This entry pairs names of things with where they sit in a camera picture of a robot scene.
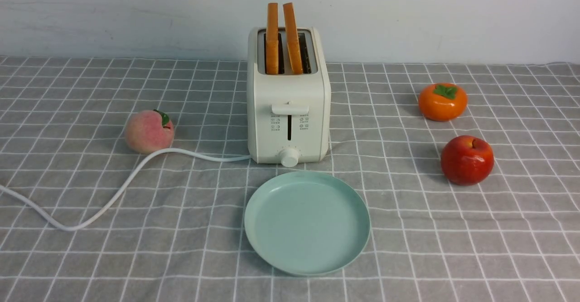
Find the red apple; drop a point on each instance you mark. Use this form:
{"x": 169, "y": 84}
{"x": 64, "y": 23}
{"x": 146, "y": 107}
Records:
{"x": 467, "y": 160}

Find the white two-slot toaster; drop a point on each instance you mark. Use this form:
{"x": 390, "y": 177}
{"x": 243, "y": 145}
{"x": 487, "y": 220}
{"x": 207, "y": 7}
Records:
{"x": 288, "y": 114}

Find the toast slice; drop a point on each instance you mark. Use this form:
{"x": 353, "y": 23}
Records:
{"x": 271, "y": 40}
{"x": 292, "y": 39}

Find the orange persimmon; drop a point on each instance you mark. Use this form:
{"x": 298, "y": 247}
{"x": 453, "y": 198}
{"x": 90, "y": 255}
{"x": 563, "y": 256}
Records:
{"x": 442, "y": 102}

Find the grey checked tablecloth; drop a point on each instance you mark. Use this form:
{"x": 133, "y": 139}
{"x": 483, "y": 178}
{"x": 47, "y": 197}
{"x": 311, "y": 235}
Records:
{"x": 176, "y": 234}

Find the light green round plate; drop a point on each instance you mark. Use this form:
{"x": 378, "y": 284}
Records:
{"x": 307, "y": 223}

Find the pink peach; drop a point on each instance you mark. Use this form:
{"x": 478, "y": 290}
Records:
{"x": 149, "y": 131}

